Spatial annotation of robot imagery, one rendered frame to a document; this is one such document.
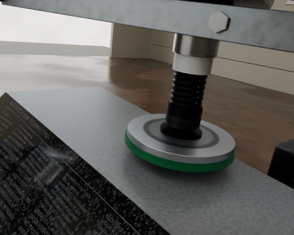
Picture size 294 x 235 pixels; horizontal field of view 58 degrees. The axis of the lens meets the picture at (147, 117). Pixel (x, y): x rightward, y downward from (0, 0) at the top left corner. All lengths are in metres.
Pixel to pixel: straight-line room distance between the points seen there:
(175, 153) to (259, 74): 6.70
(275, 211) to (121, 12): 0.41
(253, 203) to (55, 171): 0.36
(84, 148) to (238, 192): 0.30
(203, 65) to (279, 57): 6.47
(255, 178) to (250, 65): 6.70
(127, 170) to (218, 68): 7.26
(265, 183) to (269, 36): 0.27
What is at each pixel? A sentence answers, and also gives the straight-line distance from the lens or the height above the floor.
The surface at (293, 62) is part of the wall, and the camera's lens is 6.80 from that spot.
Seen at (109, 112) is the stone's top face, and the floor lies 0.82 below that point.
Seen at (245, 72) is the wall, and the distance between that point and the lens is 7.27.
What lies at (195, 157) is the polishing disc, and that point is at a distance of 0.44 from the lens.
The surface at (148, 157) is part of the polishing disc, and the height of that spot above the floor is 0.86.
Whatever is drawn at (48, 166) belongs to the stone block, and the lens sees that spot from 0.57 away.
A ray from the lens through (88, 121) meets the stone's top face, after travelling 0.69.
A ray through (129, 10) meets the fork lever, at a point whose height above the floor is 1.09.
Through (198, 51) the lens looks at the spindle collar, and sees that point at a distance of 0.46.
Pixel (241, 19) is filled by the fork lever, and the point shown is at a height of 1.09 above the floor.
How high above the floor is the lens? 1.07
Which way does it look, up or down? 19 degrees down
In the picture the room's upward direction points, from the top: 7 degrees clockwise
